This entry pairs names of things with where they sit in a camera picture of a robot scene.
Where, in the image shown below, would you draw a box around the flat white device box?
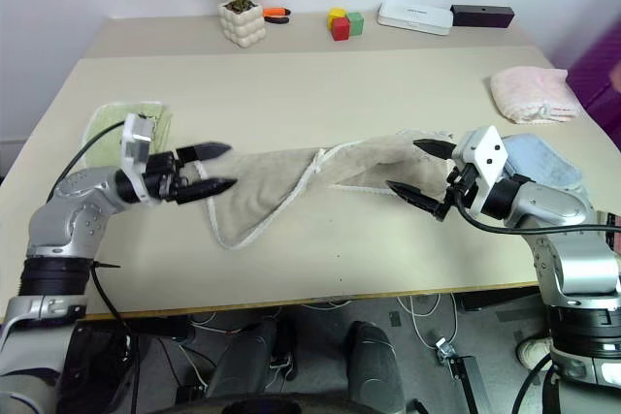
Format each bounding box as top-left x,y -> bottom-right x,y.
376,1 -> 455,37

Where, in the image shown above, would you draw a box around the white sneaker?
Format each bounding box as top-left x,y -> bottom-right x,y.
514,335 -> 554,370

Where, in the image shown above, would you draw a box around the red cube block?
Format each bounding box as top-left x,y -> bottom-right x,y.
331,16 -> 351,42

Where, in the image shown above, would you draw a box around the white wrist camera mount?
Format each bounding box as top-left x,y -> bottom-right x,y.
118,112 -> 157,205
451,125 -> 509,216

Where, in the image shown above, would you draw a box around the purple ribbed furniture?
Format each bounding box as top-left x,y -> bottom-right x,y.
565,25 -> 621,148

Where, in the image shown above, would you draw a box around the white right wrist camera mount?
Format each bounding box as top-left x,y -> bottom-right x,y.
451,125 -> 509,216

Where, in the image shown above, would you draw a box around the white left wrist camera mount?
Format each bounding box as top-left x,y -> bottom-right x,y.
118,112 -> 157,205

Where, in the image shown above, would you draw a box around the beige towel with white trim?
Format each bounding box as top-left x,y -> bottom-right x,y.
196,128 -> 460,251

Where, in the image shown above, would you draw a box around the silver metal bracket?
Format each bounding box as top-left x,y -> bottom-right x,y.
435,336 -> 457,363

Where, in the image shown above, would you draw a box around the dark rectangular box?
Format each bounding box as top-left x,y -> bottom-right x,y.
449,4 -> 516,29

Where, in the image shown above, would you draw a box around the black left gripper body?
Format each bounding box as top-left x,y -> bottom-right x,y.
143,147 -> 202,204

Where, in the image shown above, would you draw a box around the black robot body cable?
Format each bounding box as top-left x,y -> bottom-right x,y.
513,358 -> 554,414

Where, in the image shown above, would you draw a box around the dark grey rounded leg shape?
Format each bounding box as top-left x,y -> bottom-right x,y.
346,320 -> 407,414
208,319 -> 297,396

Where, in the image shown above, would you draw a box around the black metal bar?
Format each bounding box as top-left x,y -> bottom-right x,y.
448,355 -> 491,414

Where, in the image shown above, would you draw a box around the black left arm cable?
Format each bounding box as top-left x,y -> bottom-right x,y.
46,117 -> 145,386

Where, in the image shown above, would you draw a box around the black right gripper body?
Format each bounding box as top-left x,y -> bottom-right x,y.
442,161 -> 486,209

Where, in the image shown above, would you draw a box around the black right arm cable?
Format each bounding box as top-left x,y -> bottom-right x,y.
443,185 -> 621,236

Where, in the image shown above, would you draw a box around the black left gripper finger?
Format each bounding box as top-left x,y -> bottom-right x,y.
175,142 -> 233,166
175,176 -> 239,206

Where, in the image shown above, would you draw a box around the orange and black pliers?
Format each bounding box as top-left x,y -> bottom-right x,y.
262,6 -> 292,25

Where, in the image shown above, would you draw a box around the light green cloth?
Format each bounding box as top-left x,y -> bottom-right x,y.
82,101 -> 175,168

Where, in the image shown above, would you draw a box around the white floor cable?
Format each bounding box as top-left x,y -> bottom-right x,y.
397,293 -> 460,352

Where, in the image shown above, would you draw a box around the black table frame beam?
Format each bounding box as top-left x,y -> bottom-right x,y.
460,293 -> 545,324

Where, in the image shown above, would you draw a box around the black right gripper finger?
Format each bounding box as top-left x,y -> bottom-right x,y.
385,180 -> 448,223
411,138 -> 458,160

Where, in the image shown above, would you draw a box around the white bubble plant pot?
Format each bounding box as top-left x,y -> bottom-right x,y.
216,0 -> 268,49

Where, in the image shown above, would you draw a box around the pink folded towel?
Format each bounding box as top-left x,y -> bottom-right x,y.
488,67 -> 582,125

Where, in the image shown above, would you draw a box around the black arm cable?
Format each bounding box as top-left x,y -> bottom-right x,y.
443,185 -> 621,236
46,117 -> 145,386

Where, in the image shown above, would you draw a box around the light blue cloth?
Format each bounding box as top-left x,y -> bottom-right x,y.
499,134 -> 583,188

